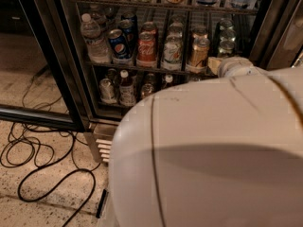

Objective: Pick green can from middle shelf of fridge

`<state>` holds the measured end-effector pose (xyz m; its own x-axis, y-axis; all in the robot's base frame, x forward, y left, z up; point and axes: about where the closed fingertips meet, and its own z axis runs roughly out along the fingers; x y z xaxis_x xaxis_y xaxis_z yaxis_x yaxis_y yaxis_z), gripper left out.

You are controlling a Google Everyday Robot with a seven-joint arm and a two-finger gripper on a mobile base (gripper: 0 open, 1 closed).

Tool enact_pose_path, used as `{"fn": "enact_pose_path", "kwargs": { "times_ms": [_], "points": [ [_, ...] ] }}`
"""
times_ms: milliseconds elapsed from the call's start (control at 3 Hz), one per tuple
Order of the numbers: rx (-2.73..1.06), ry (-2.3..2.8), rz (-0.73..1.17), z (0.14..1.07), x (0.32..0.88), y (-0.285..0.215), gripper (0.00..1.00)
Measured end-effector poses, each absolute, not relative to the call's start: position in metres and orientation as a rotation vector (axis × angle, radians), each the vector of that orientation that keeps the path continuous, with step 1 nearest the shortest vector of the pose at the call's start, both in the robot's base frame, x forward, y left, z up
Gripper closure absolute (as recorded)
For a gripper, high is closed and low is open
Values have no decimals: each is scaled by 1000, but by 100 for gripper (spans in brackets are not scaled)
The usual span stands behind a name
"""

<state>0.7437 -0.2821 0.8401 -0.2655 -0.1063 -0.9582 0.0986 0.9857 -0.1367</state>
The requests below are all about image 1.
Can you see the front clear water bottle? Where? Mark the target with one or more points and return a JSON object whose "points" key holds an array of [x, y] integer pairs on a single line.
{"points": [[97, 47]]}

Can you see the stainless steel fridge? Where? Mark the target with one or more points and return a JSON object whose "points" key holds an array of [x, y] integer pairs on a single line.
{"points": [[263, 36]]}

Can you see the rear red cola can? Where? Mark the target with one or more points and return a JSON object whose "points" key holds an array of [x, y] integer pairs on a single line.
{"points": [[150, 27]]}

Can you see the blue pepsi can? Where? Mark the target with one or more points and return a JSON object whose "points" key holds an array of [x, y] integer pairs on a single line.
{"points": [[120, 48], [129, 15], [128, 28]]}

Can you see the rear white green can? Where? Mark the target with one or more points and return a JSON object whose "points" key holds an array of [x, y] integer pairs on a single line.
{"points": [[175, 31]]}

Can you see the rear blue pepsi can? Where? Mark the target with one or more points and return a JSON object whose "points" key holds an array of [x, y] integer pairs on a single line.
{"points": [[129, 15]]}

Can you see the middle blue pepsi can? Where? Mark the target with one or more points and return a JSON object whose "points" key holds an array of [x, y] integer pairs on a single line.
{"points": [[128, 28]]}

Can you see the gold soda can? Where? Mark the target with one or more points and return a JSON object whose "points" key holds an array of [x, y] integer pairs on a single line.
{"points": [[199, 32], [198, 55]]}

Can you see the rear clear water bottle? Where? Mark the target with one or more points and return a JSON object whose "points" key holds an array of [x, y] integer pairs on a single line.
{"points": [[99, 16]]}

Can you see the green soda can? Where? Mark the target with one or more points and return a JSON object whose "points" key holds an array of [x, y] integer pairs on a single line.
{"points": [[225, 49], [228, 35], [224, 24]]}

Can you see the brown tea bottle right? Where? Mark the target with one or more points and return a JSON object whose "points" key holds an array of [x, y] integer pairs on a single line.
{"points": [[168, 81]]}

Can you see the silver can bottom shelf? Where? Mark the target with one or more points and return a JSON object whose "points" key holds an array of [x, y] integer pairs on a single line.
{"points": [[108, 91]]}

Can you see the front white green can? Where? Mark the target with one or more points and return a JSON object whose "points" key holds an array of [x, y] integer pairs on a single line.
{"points": [[172, 54]]}

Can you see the white green can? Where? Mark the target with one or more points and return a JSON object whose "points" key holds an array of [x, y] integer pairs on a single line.
{"points": [[175, 31], [172, 54]]}

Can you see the brown tea bottle left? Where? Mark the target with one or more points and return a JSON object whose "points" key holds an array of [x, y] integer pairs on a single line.
{"points": [[126, 88]]}

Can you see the red cola can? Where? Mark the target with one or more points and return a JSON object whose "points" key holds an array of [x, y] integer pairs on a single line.
{"points": [[146, 50], [150, 27]]}

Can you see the front gold soda can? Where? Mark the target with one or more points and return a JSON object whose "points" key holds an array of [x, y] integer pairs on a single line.
{"points": [[198, 55]]}

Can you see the clear plastic storage bin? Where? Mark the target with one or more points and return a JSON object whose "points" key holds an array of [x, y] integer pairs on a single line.
{"points": [[102, 213]]}

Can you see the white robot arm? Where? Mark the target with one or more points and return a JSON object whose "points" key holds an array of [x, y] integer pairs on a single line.
{"points": [[223, 152]]}

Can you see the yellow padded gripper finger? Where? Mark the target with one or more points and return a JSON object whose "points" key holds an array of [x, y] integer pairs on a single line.
{"points": [[213, 64]]}

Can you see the brown tea bottle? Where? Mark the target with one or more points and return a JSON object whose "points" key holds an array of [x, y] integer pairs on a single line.
{"points": [[126, 88], [168, 81]]}

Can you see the open glass fridge door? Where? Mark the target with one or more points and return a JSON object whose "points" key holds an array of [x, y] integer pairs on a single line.
{"points": [[39, 82]]}

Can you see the front red cola can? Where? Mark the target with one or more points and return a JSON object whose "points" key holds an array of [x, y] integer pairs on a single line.
{"points": [[146, 50]]}

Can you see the clear water bottle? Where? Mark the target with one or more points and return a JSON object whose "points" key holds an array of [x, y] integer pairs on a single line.
{"points": [[97, 47], [99, 16]]}

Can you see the rear gold soda can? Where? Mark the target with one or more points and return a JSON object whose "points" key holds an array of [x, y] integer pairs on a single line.
{"points": [[199, 32]]}

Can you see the front blue pepsi can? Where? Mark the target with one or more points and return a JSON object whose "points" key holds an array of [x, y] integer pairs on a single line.
{"points": [[120, 48]]}

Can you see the gold can bottom shelf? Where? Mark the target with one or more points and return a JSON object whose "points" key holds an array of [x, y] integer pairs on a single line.
{"points": [[146, 90]]}

